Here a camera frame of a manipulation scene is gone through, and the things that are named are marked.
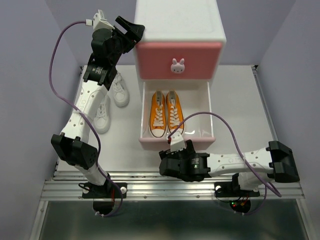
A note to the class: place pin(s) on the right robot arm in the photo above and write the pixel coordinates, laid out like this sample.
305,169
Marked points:
249,170

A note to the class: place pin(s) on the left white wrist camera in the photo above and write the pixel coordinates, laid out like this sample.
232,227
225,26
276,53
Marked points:
99,22

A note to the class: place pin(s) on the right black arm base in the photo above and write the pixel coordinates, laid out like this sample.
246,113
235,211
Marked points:
225,191

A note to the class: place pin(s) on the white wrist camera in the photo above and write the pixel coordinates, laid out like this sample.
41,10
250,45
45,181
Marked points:
99,22
176,142

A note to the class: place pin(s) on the white sneaker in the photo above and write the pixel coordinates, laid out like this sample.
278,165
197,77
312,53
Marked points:
102,120
121,94

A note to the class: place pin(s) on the orange sneaker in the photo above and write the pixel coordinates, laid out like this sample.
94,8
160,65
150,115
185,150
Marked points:
174,110
157,117

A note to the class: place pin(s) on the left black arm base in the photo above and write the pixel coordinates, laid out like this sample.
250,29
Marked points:
106,191

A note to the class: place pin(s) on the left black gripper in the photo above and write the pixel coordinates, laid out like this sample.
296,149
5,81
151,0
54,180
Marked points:
134,34

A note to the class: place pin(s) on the white sneaker rear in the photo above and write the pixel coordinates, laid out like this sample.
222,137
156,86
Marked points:
121,94

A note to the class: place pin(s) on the dark pink drawer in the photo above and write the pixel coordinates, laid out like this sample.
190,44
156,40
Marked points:
154,59

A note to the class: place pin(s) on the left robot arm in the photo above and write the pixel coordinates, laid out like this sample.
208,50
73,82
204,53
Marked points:
108,45

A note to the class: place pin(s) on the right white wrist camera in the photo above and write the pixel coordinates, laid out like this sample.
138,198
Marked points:
176,142

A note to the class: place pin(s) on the white sneaker front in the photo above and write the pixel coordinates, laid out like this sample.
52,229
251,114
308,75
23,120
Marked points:
102,120

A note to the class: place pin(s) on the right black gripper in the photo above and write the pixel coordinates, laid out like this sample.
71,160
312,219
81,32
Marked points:
189,149

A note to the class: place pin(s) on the aluminium mounting rail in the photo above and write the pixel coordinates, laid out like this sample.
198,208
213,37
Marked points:
141,186

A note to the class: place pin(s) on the pink bunny upper knob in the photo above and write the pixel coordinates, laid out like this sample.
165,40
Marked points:
177,67

